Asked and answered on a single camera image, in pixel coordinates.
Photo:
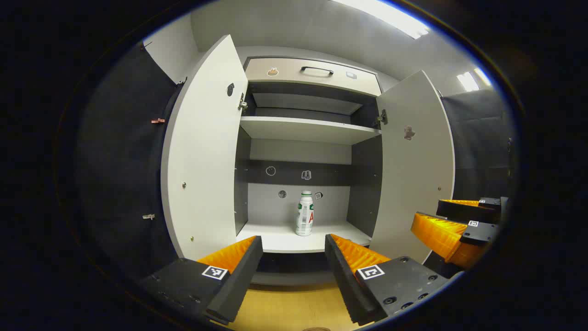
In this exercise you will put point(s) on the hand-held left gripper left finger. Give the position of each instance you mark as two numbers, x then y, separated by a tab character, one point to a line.
239	280

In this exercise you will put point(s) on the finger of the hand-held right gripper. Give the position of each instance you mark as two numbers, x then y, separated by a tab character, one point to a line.
464	211
436	234

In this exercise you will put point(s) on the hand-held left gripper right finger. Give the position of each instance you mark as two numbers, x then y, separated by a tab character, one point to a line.
344	285

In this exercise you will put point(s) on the round brown coaster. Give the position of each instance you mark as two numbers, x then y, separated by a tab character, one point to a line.
316	329

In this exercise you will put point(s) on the cabinet door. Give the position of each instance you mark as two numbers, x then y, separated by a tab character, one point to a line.
206	161
413	184

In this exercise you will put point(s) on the white plastic bottle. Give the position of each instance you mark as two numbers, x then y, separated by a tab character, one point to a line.
304	216

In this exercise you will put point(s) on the grey and white cabinet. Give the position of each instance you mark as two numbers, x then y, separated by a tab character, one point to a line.
294	151

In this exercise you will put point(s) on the white cabinet shelf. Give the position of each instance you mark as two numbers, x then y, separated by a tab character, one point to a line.
285	239
303	129

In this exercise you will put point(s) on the metal door hinge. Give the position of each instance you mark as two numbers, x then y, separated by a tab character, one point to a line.
242	105
382	118

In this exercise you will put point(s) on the small ceiling light panel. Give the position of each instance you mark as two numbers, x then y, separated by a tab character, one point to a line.
482	76
467	82

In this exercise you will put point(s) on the black cloth clip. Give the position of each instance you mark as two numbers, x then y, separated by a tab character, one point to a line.
182	82

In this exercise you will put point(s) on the large ceiling light panel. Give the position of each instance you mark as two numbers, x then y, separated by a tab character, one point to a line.
390	18

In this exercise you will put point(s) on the dark cloth clip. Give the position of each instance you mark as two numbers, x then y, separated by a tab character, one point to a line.
146	45

